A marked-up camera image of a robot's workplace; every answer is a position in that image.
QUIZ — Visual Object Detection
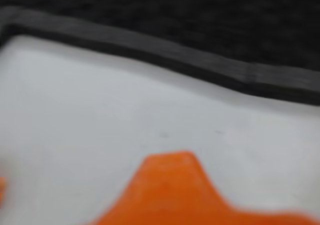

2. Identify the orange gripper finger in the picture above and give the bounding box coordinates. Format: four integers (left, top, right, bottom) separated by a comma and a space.
87, 149, 320, 225
0, 176, 7, 209

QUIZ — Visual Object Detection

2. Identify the long dark foam strip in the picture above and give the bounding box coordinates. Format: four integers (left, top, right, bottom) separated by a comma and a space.
0, 6, 253, 96

